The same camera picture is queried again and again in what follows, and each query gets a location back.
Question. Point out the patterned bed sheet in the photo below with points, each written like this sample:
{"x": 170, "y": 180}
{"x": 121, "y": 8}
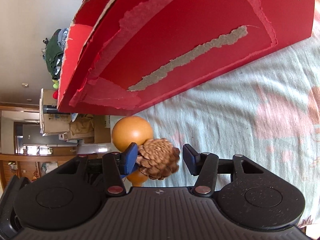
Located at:
{"x": 267, "y": 110}

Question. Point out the orange wooden gourd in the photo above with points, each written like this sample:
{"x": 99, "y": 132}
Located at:
{"x": 131, "y": 129}

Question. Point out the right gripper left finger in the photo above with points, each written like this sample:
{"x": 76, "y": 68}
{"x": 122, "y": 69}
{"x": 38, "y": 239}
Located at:
{"x": 116, "y": 166}

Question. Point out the pile of folded clothes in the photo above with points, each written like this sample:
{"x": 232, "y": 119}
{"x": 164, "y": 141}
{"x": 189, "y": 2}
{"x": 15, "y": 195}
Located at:
{"x": 53, "y": 52}

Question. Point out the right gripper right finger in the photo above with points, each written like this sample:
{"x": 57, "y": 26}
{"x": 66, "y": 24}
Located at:
{"x": 204, "y": 166}

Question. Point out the red cardboard storage box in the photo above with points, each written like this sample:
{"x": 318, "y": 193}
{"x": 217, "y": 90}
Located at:
{"x": 123, "y": 56}

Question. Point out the brown cardboard box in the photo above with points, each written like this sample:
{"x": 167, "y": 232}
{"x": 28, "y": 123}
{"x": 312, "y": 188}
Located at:
{"x": 51, "y": 120}

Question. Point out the brown pine cone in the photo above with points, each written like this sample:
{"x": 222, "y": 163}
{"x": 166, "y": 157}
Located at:
{"x": 158, "y": 159}

